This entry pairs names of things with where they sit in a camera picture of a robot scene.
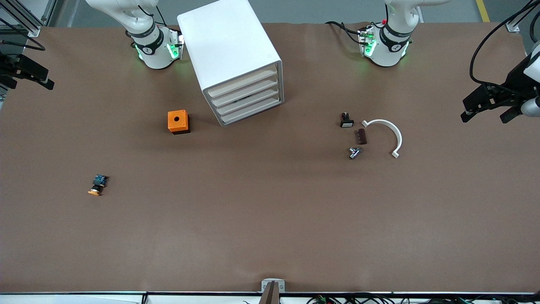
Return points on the brown terminal block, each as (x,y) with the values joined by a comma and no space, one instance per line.
(362,137)

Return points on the black button with white cap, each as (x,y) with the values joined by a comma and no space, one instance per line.
(346,122)

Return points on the orange box with black base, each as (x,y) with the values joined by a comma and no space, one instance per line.
(177,120)

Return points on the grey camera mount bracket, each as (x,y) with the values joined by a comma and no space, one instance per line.
(273,291)

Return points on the empty white cabinet drawer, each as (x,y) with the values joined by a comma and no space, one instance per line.
(249,111)
(244,83)

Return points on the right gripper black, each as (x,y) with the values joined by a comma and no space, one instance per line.
(9,67)

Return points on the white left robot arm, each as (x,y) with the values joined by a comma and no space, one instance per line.
(388,50)

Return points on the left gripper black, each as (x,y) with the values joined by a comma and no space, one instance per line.
(513,81)

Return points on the orange-capped blue push button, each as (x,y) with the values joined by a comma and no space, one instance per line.
(99,181)

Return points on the white curved plastic bracket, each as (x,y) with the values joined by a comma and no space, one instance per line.
(399,140)

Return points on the aluminium frame foot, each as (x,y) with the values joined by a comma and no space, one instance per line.
(513,26)

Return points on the small silver metal connector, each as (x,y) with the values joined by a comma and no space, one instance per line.
(354,153)

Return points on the white four-drawer cabinet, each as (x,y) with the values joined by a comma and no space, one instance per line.
(223,42)

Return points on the aluminium frame profile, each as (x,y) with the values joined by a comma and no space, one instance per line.
(25,21)

